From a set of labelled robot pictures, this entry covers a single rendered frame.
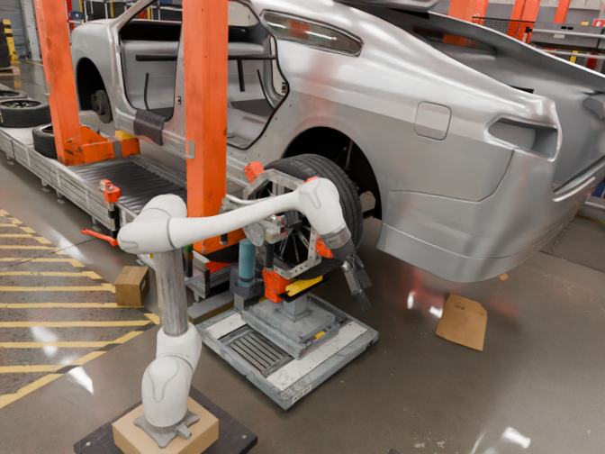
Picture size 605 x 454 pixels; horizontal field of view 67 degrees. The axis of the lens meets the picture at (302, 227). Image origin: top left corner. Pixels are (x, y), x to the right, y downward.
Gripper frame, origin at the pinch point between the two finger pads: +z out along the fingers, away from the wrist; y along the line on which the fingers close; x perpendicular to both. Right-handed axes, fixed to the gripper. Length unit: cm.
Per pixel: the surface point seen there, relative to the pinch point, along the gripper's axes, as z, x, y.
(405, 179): -3, 20, -88
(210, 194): -36, -81, -101
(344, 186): -13, -8, -89
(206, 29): -108, -36, -98
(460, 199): 10, 40, -72
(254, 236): -12, -56, -71
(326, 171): -23, -13, -90
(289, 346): 57, -75, -77
